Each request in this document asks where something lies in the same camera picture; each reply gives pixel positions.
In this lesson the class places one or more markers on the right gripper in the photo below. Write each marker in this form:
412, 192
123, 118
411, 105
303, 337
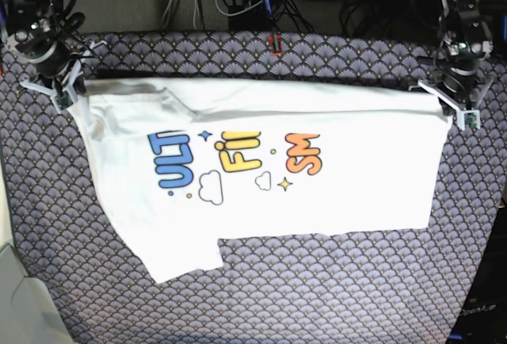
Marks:
60, 69

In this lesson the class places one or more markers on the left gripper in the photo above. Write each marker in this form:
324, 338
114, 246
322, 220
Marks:
455, 82

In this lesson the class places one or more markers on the white printed T-shirt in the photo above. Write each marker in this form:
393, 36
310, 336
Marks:
178, 164

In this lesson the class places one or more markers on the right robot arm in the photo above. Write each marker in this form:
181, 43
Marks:
55, 17

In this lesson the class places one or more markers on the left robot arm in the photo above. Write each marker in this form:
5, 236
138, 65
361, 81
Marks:
464, 43

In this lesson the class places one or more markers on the red black table clamp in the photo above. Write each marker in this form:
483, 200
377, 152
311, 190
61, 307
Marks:
275, 44

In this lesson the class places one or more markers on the patterned grey fan tablecloth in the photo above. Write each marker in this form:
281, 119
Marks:
393, 286

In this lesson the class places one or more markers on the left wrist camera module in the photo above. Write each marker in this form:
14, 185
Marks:
468, 119

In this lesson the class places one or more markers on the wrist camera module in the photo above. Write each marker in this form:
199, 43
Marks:
468, 119
62, 102

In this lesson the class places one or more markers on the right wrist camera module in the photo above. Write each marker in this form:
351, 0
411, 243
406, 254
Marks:
62, 102

